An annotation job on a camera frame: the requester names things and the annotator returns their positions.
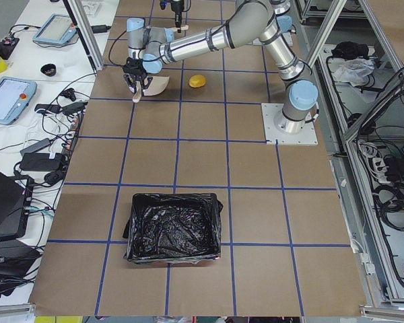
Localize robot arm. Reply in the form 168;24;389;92
123;1;318;135

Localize black laptop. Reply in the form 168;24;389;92
0;172;33;241

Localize black power adapter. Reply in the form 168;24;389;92
20;152;65;172

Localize pink bin with black bag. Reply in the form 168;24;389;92
123;192;223;264

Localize blue teach pendant far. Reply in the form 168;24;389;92
32;13;78;48

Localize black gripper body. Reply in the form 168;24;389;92
170;0;184;16
123;57;147;81

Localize blue teach pendant near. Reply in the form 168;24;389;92
0;77;37;125

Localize aluminium frame post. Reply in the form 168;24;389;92
63;0;104;73

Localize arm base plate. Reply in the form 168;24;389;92
261;103;318;146

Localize beige plastic dustpan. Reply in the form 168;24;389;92
132;76;170;103

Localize blue teach pendant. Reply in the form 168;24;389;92
0;77;37;125
32;13;78;48

